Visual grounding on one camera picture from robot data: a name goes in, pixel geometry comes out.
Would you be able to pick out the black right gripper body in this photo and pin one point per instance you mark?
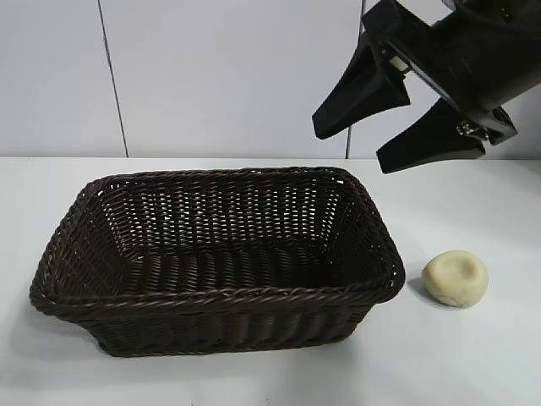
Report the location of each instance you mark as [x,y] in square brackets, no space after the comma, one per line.
[465,51]

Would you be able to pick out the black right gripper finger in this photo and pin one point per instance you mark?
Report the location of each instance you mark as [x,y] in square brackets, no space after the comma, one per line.
[429,144]
[363,95]

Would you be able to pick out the pale yellow egg yolk pastry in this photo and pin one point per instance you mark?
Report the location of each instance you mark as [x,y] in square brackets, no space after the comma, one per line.
[455,278]

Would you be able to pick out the dark brown wicker basket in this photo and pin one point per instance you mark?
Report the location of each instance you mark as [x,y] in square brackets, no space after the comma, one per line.
[220,313]

